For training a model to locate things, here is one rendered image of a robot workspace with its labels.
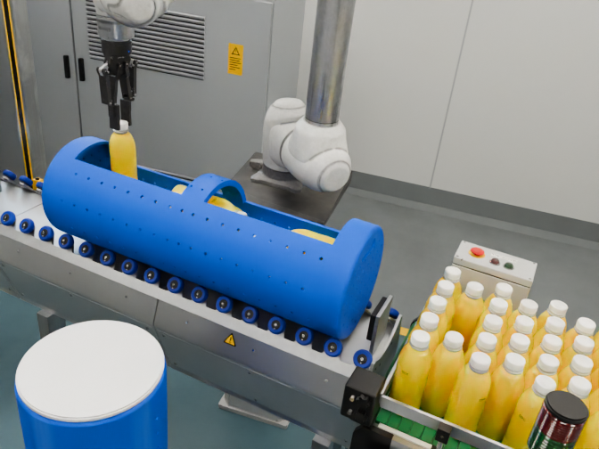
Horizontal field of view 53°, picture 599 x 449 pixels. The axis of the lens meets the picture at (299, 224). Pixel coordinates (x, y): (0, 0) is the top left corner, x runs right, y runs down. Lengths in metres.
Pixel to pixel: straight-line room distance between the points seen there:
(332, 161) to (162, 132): 1.71
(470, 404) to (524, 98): 2.97
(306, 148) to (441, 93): 2.43
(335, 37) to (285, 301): 0.71
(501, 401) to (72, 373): 0.86
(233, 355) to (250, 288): 0.23
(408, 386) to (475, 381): 0.14
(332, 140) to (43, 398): 1.00
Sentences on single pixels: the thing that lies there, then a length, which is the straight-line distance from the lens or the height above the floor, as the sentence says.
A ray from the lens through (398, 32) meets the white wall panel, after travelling 4.03.
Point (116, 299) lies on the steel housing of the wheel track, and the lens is 1.72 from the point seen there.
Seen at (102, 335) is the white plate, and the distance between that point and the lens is 1.34.
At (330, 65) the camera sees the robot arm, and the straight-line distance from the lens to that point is 1.67.
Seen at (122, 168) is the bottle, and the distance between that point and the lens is 1.72.
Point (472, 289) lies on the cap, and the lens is 1.48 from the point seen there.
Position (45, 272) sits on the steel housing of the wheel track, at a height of 0.85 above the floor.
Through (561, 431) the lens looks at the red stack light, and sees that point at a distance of 1.01.
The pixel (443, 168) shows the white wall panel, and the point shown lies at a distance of 4.24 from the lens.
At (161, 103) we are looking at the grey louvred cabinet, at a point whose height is 0.85.
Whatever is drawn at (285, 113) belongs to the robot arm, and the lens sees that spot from 1.88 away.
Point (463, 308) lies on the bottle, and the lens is 1.50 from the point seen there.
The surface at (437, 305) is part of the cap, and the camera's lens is 1.39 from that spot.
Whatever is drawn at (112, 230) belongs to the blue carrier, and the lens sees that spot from 1.58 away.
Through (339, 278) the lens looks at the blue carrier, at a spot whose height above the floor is 1.17.
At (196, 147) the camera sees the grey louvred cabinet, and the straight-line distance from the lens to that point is 3.21.
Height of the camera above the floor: 1.89
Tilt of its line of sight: 29 degrees down
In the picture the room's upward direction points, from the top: 6 degrees clockwise
